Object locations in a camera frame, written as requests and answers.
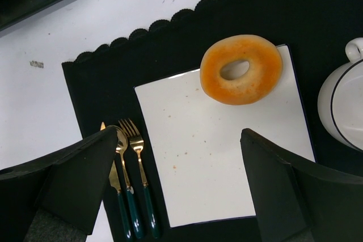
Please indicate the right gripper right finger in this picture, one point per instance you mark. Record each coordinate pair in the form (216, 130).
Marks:
(296, 199)

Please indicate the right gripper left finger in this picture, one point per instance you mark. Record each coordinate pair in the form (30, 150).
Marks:
(57, 197)

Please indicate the tan ring donut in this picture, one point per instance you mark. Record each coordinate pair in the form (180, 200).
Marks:
(240, 70)

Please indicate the white square plate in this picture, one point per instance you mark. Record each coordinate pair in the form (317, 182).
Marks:
(195, 141)

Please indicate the white cup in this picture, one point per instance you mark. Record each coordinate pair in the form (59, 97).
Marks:
(340, 99)

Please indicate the black placemat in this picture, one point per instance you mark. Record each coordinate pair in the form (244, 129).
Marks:
(101, 83)

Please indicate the gold knife teal handle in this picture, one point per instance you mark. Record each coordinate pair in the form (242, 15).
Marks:
(115, 183)

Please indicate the gold spoon teal handle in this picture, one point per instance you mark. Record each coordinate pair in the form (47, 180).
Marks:
(138, 227)

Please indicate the gold fork teal handle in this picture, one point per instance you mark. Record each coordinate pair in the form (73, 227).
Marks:
(137, 144)

